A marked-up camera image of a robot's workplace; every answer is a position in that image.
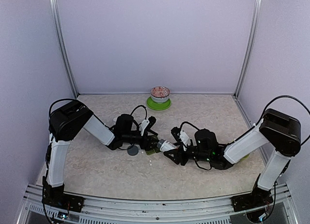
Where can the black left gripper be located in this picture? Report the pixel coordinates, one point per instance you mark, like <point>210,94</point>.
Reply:
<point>147,146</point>

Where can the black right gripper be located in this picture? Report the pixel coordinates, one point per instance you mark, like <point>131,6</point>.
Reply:
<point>178,154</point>

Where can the amber bottle grey cap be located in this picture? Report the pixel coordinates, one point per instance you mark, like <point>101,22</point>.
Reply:
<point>165,145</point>

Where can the green pill organizer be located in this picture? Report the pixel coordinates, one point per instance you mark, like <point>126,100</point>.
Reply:
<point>152,151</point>

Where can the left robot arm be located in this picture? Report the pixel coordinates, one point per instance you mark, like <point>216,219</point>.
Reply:
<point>67,121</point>

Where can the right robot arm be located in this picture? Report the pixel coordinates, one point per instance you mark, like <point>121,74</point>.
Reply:
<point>282,131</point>

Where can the green plate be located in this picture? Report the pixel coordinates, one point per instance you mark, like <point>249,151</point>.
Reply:
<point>158,106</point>

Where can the red patterned white bowl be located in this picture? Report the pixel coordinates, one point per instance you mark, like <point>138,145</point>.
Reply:
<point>160,94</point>

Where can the lime green bowl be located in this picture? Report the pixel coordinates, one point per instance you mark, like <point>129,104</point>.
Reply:
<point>245,157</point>

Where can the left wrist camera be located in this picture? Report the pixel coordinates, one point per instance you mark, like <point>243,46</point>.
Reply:
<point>146,126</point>

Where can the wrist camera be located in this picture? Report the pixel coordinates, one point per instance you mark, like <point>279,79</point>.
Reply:
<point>146,126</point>
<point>180,136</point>

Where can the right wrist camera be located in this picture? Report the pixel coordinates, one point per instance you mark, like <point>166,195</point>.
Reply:
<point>180,136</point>

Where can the front aluminium rail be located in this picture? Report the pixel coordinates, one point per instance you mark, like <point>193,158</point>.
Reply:
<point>104,210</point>

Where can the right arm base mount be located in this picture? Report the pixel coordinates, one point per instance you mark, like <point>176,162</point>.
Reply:
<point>256,198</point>

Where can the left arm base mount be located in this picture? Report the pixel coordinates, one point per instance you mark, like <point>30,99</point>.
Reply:
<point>64,201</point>

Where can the left aluminium frame post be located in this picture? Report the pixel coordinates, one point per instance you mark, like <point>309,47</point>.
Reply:
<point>61,42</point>

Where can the aluminium frame post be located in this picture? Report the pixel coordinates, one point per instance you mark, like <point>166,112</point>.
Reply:
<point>249,48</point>
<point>61,42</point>

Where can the right aluminium frame post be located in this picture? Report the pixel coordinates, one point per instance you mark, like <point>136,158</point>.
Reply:
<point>249,48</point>

